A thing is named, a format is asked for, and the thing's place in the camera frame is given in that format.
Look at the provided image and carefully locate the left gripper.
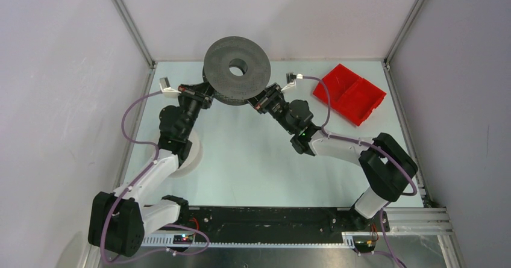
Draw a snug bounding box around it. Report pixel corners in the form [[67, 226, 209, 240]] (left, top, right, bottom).
[[177, 78, 221, 139]]

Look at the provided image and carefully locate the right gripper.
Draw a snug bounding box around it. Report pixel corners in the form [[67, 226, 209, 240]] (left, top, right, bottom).
[[240, 83, 296, 134]]

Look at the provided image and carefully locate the dark grey spool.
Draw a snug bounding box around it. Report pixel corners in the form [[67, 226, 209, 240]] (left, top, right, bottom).
[[202, 36, 271, 105]]

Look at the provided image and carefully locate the white translucent spool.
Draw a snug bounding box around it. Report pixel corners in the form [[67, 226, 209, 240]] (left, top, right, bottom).
[[169, 129, 203, 178]]

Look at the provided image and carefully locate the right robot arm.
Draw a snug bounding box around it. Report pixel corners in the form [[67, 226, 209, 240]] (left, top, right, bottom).
[[247, 84, 418, 231]]

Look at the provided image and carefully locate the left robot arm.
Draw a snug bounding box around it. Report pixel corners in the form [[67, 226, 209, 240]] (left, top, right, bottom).
[[88, 82, 215, 264]]

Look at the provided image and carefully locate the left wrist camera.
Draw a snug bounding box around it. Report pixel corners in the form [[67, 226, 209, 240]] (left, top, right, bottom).
[[159, 77, 181, 98]]

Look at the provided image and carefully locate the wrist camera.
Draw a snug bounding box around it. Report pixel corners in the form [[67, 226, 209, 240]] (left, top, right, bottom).
[[281, 72, 303, 93], [159, 77, 181, 98]]

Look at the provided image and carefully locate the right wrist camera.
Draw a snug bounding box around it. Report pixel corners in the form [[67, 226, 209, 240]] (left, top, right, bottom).
[[281, 72, 303, 93]]

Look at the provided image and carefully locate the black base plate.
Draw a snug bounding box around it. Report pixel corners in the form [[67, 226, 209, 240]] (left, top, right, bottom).
[[176, 206, 389, 245]]

